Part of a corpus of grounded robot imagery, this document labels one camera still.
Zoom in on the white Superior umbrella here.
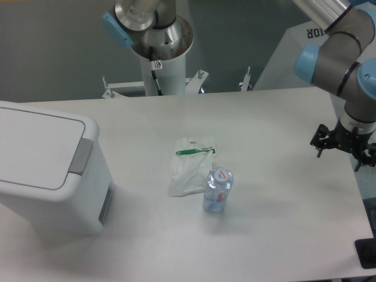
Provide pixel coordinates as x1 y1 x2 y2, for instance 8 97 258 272
254 21 328 90

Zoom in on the black device at edge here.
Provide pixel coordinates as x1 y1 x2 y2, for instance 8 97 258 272
354 238 375 269

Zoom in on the white push-button trash can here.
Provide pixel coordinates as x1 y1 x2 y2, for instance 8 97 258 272
1 101 115 235

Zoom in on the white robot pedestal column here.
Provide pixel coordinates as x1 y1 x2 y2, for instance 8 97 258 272
128 15 195 96

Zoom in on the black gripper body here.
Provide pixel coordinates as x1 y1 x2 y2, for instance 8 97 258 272
328 119 371 153

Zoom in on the clear plastic water bottle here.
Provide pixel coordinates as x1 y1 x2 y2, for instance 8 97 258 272
203 167 234 213

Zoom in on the white metal base frame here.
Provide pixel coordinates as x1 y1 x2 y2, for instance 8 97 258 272
101 66 253 99

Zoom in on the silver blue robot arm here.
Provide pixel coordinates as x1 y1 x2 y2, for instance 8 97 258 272
102 1 375 167

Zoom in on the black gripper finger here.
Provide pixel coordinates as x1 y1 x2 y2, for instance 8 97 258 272
310 124 338 157
353 143 375 172

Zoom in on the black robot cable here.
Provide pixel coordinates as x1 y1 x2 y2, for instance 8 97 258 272
148 45 164 96

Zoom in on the white green plastic bag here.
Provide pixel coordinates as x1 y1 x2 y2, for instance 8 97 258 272
167 136 217 197

